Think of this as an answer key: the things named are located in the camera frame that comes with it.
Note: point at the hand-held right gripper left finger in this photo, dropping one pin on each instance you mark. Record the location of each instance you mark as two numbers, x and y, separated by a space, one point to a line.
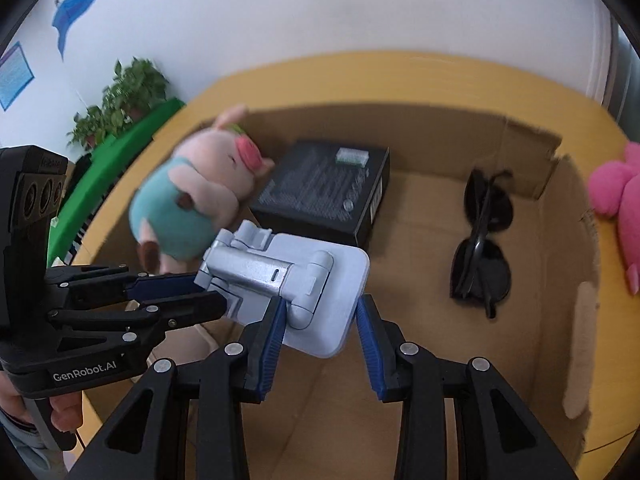
270 342

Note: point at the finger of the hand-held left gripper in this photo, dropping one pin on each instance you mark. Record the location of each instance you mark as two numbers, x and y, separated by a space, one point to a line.
190 307
160 286

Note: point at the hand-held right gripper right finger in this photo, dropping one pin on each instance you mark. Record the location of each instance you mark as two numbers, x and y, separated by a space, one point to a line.
370 347

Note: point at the cardboard box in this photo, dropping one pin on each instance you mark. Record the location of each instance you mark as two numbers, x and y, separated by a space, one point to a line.
425 350

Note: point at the grey folding phone stand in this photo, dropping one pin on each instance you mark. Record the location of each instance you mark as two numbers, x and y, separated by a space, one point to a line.
300 270

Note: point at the pig plush toy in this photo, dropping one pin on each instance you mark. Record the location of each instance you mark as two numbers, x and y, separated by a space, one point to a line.
200 185

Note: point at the person's left forearm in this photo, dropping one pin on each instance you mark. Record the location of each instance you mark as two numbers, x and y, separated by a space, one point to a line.
15 442

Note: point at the wooden desktop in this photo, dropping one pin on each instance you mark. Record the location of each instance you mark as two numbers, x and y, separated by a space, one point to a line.
400 77

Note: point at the person's left hand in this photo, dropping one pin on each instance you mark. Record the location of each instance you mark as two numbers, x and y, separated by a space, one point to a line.
67 410

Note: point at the black sunglasses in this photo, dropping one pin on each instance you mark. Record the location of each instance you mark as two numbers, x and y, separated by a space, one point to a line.
482 270

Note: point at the black product box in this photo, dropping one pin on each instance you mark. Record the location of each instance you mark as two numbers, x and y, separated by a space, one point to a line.
320 190

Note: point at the potted green plant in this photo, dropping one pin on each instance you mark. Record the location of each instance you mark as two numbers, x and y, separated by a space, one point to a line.
130 95

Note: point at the pink plush toy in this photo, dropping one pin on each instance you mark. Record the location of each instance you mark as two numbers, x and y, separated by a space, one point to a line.
615 190

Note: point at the blue framed wall poster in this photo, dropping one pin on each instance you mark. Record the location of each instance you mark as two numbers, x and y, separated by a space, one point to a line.
15 77

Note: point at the blue wall banner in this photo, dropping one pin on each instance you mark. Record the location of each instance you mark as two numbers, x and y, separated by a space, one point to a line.
75 10

